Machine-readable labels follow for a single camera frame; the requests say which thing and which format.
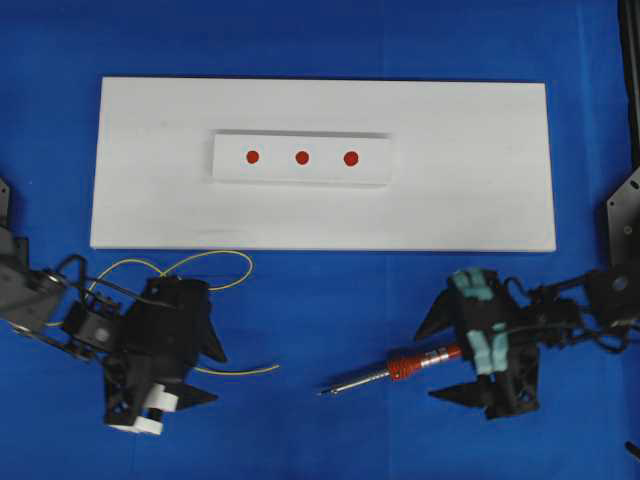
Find blue table cloth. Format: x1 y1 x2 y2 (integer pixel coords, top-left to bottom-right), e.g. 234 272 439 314
1 1 639 479

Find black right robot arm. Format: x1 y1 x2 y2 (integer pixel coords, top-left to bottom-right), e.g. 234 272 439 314
415 264 639 420

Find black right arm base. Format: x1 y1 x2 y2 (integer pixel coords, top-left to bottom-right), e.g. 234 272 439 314
606 0 639 266

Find black left camera cable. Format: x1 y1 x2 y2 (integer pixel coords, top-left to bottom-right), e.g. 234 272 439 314
54 254 176 309

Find red handled soldering iron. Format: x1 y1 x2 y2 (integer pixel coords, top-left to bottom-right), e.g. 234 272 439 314
319 345 462 396

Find yellow solder wire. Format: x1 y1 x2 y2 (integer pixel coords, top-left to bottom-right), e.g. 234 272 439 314
47 249 281 376

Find small white raised plate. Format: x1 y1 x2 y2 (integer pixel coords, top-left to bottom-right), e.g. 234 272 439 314
212 131 393 187

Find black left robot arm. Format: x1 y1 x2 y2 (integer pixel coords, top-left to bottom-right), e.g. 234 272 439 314
1 183 227 435

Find black soldering iron cord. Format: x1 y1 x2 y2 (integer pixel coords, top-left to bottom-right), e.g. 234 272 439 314
504 319 640 341

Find large white foam board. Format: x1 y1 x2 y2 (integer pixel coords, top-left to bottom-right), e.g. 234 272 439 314
91 77 556 253

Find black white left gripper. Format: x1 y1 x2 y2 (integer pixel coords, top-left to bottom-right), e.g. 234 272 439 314
62 277 228 434

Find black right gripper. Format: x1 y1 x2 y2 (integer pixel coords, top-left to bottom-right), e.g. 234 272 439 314
414 269 539 419

